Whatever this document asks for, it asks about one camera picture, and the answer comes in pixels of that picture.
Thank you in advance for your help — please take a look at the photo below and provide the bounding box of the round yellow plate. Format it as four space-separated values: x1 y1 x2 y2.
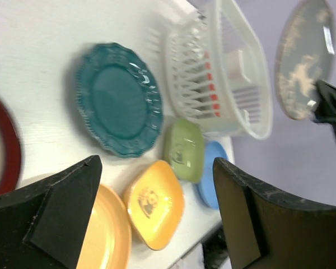
77 184 132 269

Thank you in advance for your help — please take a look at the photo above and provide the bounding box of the round blue plate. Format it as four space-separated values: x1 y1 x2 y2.
196 141 229 210

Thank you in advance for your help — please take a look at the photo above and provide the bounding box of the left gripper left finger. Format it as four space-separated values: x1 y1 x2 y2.
0 155 102 268

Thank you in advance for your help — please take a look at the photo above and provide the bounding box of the square green panda dish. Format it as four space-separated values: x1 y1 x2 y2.
163 118 205 184

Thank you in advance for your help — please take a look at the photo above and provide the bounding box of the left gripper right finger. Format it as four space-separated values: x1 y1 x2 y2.
213 157 336 268

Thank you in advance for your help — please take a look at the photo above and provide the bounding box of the square yellow panda dish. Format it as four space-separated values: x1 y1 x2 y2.
123 160 185 251

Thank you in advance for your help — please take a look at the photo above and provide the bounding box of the grey plate with deer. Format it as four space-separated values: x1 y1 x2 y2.
274 1 335 120

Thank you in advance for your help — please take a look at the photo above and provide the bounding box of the white plastic dish bin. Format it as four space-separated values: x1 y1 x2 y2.
155 1 273 140

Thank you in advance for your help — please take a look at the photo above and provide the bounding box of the teal scalloped plate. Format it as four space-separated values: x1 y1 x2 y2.
75 43 164 159

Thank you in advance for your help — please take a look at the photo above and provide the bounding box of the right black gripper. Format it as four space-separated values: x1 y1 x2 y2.
307 79 336 140

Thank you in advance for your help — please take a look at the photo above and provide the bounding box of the dark red rimmed plate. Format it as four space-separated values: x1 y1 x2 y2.
0 101 22 194

